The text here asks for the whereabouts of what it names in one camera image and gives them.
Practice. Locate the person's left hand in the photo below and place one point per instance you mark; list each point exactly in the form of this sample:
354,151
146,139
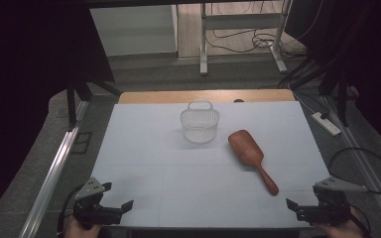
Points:
79,230

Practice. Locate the white plastic basket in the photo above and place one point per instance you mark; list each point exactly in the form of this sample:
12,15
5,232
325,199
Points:
200,133

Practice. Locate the white desk frame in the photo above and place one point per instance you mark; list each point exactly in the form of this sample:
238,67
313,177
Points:
204,49

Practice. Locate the dark curtain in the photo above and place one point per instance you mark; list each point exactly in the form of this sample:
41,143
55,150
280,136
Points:
29,49
373,59

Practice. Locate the black metal stand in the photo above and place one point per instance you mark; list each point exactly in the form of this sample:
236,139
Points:
71,105
343,102

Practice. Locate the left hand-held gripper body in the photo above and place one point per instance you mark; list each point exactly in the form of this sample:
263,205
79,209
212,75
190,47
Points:
89,208

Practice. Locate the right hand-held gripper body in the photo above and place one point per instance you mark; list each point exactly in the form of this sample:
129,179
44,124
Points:
330,205

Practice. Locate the white power strip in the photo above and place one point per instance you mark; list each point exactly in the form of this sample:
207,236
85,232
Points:
327,125

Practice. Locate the aluminium floor rail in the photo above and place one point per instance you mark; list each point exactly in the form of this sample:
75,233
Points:
363,162
51,178

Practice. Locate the dark square floor plate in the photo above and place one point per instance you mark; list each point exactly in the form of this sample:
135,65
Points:
82,142

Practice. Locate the white cabinet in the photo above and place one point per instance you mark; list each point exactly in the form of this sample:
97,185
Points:
134,31

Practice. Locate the brown wooden hairbrush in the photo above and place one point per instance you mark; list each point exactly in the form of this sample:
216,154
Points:
246,150

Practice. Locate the person's right hand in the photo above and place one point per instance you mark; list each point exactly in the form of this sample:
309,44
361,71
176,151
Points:
340,230

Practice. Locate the white table mat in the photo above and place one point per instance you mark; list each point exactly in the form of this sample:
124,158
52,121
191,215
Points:
195,185

